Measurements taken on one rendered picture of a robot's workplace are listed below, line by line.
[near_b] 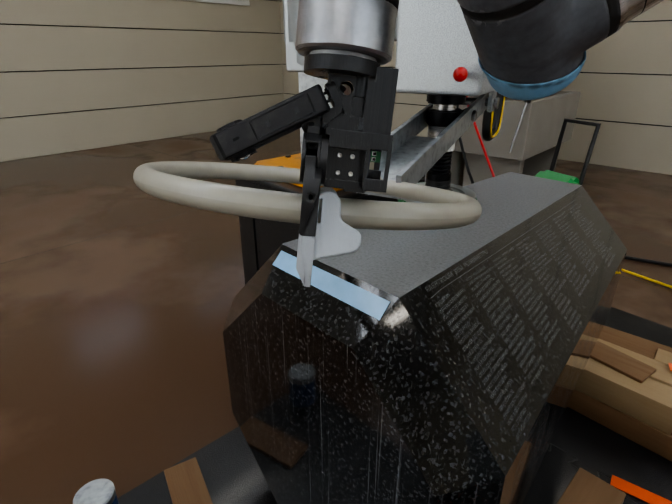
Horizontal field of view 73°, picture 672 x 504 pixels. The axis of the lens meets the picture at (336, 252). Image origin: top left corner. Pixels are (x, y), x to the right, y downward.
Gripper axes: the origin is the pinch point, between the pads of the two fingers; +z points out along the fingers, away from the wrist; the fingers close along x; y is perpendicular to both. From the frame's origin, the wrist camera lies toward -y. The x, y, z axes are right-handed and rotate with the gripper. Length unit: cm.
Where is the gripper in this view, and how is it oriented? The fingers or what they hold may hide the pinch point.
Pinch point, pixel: (301, 265)
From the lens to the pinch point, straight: 46.6
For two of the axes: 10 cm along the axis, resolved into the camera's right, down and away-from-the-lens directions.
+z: -1.0, 9.7, 2.3
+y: 9.9, 0.9, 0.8
